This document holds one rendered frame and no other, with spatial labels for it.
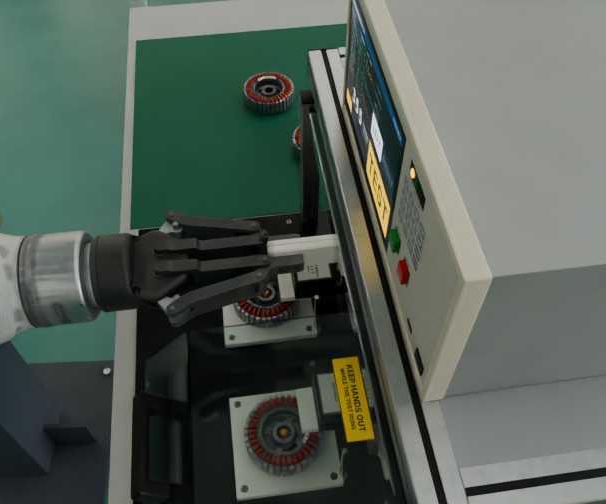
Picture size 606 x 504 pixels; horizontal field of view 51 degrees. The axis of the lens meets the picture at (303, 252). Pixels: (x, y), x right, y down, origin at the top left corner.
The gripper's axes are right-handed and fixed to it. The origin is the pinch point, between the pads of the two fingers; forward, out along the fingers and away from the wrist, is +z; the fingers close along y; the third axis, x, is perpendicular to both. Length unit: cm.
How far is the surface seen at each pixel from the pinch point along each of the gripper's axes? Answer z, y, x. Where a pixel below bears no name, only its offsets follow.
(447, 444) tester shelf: 10.8, 18.9, -6.6
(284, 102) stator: 6, -72, -41
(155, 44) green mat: -23, -101, -44
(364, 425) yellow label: 4.4, 14.1, -11.6
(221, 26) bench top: -6, -107, -44
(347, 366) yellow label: 3.8, 7.3, -11.6
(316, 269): 4.8, -19.5, -31.1
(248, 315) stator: -6.6, -16.0, -36.7
